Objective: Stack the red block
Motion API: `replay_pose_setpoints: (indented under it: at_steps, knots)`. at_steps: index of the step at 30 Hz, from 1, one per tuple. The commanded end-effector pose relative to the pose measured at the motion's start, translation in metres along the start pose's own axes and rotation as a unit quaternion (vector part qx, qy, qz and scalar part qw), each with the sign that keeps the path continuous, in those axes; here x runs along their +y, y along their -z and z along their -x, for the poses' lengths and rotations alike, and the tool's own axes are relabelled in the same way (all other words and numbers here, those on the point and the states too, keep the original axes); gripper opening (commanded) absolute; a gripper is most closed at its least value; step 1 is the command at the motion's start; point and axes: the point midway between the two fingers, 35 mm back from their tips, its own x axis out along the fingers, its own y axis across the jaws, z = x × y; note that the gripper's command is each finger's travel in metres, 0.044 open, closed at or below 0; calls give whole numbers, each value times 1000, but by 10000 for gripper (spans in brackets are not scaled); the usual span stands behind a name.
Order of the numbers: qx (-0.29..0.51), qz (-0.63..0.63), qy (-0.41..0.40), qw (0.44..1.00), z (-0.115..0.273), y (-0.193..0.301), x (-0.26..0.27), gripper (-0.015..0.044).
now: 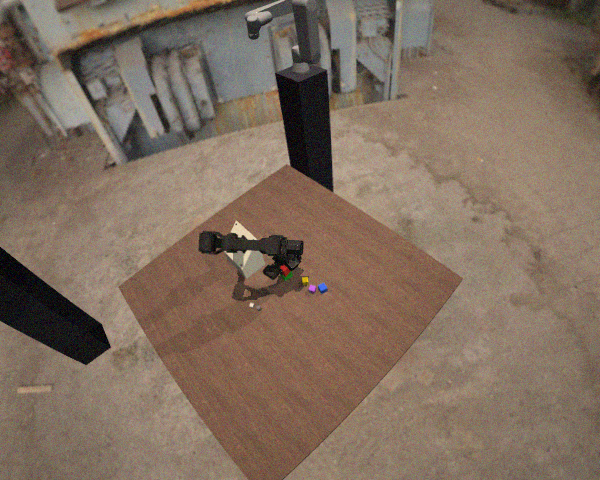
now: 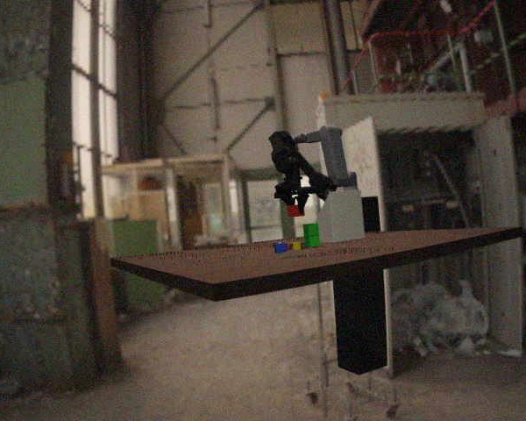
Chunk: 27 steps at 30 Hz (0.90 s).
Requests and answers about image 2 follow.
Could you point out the blue block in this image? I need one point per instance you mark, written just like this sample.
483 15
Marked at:
279 248

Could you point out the green block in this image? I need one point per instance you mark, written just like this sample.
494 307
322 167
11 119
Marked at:
312 241
311 229

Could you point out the red block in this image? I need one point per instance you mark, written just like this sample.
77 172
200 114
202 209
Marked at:
294 212

